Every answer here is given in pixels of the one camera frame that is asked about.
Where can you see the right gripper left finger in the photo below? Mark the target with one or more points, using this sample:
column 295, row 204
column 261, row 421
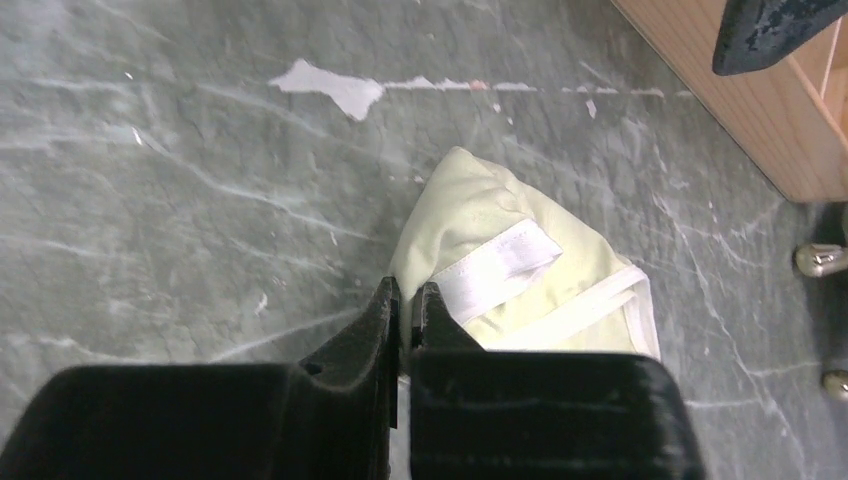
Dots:
column 327, row 416

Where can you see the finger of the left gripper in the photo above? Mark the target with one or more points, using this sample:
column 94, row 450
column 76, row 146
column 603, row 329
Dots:
column 756, row 34

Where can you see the wooden compartment tray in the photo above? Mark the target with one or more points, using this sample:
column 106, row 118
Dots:
column 790, row 119

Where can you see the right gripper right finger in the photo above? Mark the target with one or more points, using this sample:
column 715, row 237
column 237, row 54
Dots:
column 478, row 414

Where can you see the cream cloth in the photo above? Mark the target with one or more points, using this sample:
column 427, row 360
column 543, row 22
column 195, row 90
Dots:
column 516, row 270

